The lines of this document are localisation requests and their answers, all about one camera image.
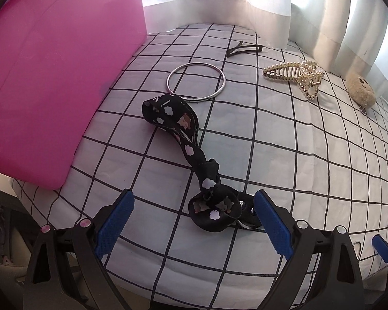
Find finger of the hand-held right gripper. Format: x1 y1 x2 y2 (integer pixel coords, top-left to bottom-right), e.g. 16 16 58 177
372 234 388 310

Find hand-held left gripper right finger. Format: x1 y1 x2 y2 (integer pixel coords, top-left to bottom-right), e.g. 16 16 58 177
254 189 366 310

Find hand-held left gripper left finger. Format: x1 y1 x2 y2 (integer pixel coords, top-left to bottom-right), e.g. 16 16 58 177
23 189 135 310

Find black patterned hair bow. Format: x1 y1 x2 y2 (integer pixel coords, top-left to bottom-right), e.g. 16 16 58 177
141 94 262 233

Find gold pearl claw clip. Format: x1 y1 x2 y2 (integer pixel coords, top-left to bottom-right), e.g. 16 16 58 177
263 60 325 100

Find pink plastic tub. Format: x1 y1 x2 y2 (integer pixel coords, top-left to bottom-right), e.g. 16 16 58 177
0 0 147 190

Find silver bangle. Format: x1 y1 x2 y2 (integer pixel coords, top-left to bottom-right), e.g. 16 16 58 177
166 64 227 104

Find beige plush sloth keychain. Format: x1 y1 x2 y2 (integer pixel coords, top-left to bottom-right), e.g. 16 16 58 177
347 72 377 114

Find black hair clip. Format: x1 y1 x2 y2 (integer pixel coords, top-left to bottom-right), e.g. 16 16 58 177
226 40 263 59

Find white curtain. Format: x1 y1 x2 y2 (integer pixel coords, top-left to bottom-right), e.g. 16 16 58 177
139 0 388 84

